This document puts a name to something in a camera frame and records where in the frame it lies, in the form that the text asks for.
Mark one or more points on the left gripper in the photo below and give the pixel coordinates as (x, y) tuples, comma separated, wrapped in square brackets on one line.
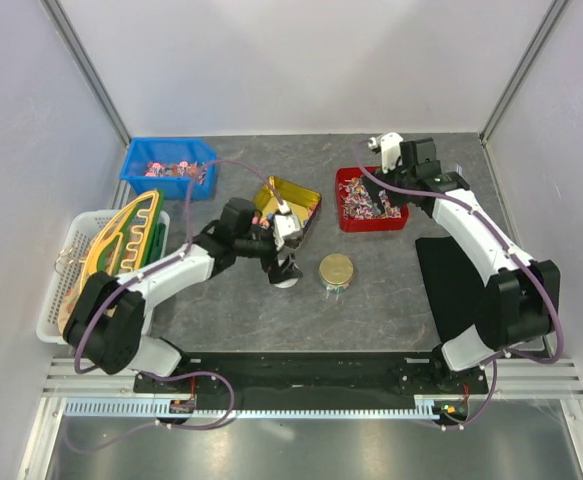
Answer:
[(277, 273)]

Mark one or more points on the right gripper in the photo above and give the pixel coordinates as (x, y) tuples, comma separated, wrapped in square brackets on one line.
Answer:
[(374, 188)]

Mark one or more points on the clear glass jar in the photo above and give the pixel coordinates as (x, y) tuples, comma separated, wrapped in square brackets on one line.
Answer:
[(334, 290)]

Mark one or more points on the round wooden jar lid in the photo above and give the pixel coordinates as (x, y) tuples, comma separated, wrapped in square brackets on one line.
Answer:
[(336, 271)]

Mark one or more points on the gold tin of star candies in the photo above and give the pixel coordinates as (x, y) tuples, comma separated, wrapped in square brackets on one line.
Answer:
[(277, 195)]

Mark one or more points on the blue plastic bin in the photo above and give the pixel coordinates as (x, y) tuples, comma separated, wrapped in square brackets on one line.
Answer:
[(169, 165)]

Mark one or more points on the white round liner disc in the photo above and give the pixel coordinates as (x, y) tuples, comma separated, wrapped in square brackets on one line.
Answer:
[(287, 283)]

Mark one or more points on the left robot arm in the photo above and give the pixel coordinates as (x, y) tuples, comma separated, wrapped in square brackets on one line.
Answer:
[(106, 324)]

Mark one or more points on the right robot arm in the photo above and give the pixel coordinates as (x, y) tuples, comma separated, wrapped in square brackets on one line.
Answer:
[(489, 249)]

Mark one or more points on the red tray of lollipops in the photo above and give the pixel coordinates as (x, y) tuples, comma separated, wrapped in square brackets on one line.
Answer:
[(357, 213)]

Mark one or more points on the black cloth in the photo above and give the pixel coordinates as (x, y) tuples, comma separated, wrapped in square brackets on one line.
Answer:
[(451, 285)]

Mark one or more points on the white plastic basket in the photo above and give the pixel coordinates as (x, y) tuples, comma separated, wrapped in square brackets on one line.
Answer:
[(64, 290)]

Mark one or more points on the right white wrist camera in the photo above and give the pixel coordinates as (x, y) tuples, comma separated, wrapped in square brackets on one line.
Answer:
[(388, 146)]

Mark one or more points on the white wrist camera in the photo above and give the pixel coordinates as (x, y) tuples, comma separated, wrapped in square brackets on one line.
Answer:
[(388, 146), (288, 231)]

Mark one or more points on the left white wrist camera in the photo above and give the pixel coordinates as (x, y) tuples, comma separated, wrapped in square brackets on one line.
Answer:
[(288, 231)]

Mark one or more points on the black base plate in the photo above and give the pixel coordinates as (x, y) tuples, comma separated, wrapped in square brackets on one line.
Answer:
[(317, 381)]

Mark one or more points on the yellow green wire hanger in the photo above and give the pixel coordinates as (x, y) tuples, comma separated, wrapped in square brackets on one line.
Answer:
[(132, 239)]

